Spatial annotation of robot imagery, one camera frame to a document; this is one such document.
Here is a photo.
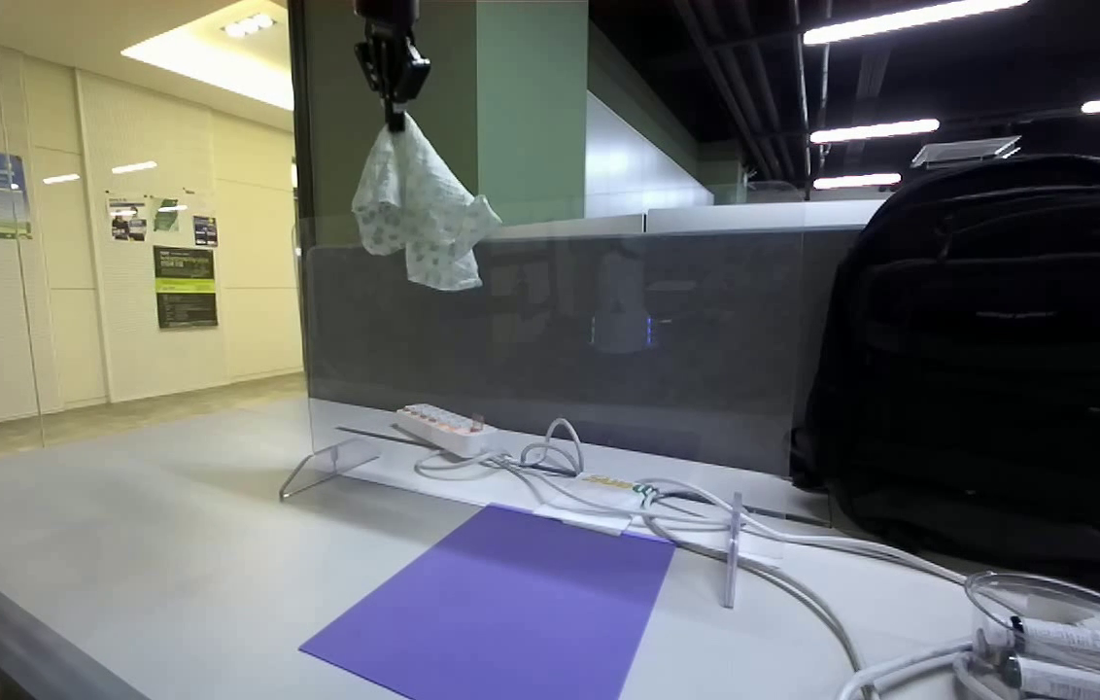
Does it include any thin grey cable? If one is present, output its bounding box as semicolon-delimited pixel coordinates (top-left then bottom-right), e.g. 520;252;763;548
651;480;1100;640

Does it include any black backpack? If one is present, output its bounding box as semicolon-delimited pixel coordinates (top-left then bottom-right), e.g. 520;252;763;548
787;151;1100;600

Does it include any white cable connector bundle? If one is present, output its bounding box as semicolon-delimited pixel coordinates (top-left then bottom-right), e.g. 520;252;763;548
832;612;1100;700

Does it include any white patterned towel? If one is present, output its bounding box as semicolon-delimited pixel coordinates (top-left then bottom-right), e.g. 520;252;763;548
345;112;506;297

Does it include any purple paper sheet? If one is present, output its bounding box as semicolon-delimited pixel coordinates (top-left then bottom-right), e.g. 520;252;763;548
296;501;679;700

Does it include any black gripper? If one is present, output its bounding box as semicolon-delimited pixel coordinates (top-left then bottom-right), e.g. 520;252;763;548
354;0;434;135

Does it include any white power strip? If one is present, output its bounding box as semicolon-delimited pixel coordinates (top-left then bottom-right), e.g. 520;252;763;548
389;402;511;466

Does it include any clear acrylic glass screen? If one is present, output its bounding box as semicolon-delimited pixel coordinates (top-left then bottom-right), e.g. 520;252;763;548
278;205;751;615

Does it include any grey partition panel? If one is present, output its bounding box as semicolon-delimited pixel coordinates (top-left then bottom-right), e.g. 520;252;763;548
301;194;892;480

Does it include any grey thick cable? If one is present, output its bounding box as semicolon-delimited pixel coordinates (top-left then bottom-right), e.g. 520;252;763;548
635;480;866;673

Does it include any bright recessed ceiling panel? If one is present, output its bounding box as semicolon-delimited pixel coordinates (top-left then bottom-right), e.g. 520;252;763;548
117;0;301;112

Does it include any white looped power cable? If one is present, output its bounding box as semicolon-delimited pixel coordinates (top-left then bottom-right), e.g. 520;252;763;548
414;412;646;513

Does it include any dark green wall poster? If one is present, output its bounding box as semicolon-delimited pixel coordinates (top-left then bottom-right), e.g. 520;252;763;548
152;243;223;334

